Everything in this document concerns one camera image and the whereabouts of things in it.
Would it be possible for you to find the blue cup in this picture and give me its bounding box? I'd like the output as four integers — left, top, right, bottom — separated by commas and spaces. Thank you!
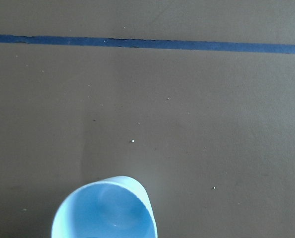
51, 176, 158, 238

